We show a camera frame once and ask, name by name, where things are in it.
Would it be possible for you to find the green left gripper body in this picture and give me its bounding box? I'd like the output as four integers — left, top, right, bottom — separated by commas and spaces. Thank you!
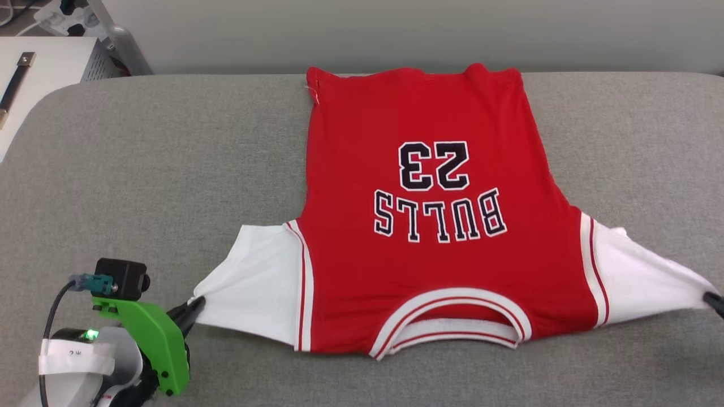
90, 294, 191, 396

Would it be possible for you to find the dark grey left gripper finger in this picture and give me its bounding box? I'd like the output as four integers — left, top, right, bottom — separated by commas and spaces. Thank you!
178, 314, 199, 344
166, 295, 206, 330

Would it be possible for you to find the red white Bulls jersey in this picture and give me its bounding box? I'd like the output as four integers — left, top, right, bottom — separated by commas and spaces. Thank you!
189, 63, 722, 361

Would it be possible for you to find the white cabinet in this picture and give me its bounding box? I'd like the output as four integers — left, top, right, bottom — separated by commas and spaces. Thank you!
0, 37, 123, 162

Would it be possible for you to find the white power strip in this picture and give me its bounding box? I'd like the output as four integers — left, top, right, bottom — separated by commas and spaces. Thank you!
33, 0, 104, 36

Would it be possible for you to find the black cable with teal plug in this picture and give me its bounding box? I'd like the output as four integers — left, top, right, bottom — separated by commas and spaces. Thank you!
38, 274, 117, 407

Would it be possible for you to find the grey partition end post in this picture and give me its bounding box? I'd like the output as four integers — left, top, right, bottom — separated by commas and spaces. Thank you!
85, 0, 154, 77

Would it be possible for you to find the dark metal cabinet handle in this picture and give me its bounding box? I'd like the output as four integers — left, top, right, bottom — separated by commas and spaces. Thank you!
0, 52, 37, 129

